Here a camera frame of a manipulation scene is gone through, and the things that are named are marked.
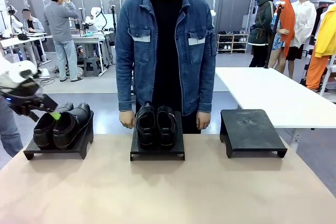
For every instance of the bystander in blue jeans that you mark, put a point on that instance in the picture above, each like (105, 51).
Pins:
(9, 129)

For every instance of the mannequin in yellow and orange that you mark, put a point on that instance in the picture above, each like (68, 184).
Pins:
(324, 40)

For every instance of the large white table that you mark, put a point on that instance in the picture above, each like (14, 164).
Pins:
(273, 95)

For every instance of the mannequin in orange with hat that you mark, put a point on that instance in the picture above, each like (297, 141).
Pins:
(286, 24)

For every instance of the grey plastic step stool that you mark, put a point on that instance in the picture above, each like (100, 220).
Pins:
(91, 66)

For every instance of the person's left forearm denim sleeve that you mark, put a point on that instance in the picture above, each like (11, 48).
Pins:
(207, 87)

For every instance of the man in grey sweater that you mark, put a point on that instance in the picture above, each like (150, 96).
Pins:
(61, 24)

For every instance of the mannequin in dark green jacket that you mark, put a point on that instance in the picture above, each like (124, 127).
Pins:
(263, 22)

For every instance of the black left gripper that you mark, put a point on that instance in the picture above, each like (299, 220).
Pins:
(26, 98)

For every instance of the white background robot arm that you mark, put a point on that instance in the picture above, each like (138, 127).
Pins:
(14, 22)
(96, 18)

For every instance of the person's right forearm denim sleeve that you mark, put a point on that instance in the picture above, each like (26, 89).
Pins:
(124, 87)

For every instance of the figure in white shirt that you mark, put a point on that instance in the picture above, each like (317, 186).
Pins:
(304, 24)

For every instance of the black camera pole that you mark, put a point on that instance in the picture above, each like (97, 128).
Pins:
(273, 32)

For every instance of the white lab desk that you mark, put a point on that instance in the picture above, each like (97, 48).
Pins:
(15, 43)
(89, 39)

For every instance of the black cap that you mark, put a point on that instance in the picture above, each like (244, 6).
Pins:
(23, 36)

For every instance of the person in denim jacket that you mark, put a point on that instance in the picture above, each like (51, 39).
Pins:
(165, 51)

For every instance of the white shoe rack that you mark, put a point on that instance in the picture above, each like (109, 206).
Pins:
(233, 43)

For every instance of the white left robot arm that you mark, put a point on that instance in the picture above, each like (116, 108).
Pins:
(15, 70)

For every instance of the person's left hand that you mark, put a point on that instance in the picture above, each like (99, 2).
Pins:
(203, 120)

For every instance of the seated person in grey jacket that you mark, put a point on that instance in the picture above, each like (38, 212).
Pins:
(34, 26)

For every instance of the black shoe display stand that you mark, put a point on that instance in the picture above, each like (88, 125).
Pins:
(249, 129)
(157, 153)
(55, 151)

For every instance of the person's right hand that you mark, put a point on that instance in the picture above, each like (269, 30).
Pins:
(127, 119)

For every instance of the black tripod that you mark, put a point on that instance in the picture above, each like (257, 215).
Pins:
(114, 30)

